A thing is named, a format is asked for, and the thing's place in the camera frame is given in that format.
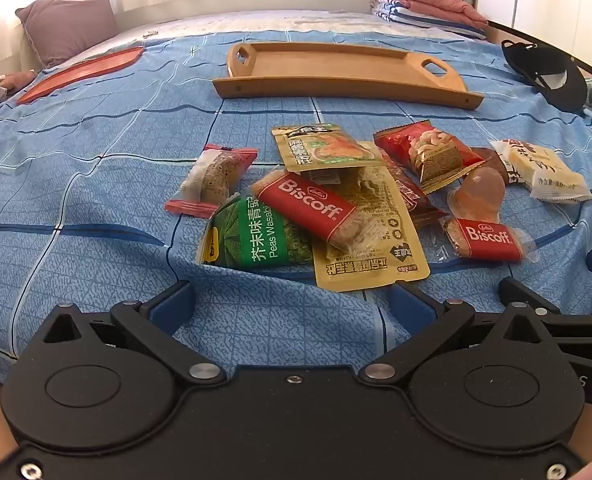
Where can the white pastry packet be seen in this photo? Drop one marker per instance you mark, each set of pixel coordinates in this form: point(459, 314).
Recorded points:
point(546, 170)

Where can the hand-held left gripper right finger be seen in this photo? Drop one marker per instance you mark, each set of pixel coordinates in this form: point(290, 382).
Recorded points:
point(411, 307)

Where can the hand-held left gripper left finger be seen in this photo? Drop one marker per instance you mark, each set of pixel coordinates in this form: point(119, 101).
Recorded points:
point(173, 305)

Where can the yellow green snack packet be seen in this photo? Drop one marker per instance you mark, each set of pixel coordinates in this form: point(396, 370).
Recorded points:
point(321, 152)

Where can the large yellow snack packet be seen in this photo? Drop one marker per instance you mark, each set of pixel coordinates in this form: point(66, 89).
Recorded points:
point(376, 255)

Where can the pink cloth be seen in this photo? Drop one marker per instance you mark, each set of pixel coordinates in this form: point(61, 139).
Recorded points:
point(18, 80)

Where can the purple pillow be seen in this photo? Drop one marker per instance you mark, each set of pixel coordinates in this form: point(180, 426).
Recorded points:
point(70, 20)

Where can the green peas packet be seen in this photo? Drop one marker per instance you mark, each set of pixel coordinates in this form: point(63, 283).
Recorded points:
point(246, 240)

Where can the red nut packet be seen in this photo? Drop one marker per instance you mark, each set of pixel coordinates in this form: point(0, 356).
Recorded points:
point(426, 155)

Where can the pink cake packet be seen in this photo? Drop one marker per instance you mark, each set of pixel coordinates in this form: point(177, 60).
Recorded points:
point(210, 177)

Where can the stack of folded clothes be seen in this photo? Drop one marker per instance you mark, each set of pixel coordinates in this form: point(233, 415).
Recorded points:
point(426, 0)

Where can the folded striped towel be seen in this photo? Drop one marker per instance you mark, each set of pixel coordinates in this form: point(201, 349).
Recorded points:
point(406, 16)

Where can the jelly cup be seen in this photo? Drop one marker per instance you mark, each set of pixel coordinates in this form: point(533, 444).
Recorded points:
point(478, 192)

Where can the red biscuit packet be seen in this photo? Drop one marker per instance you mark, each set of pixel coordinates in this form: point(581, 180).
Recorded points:
point(306, 200)
point(486, 237)

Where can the dark red chocolate packet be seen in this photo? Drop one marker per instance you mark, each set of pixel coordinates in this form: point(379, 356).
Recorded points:
point(411, 195)

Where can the white patterned mattress cover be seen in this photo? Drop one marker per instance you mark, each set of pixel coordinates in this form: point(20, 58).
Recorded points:
point(301, 22)

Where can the red plastic tray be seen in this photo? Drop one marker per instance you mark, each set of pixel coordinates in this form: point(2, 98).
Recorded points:
point(75, 74)

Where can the wooden tray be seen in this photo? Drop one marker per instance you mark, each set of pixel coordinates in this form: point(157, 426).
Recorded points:
point(336, 67)

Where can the black cap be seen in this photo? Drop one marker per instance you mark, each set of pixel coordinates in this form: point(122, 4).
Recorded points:
point(571, 90)

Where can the blue checked bedsheet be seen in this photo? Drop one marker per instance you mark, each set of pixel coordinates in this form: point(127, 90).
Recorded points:
point(100, 185)

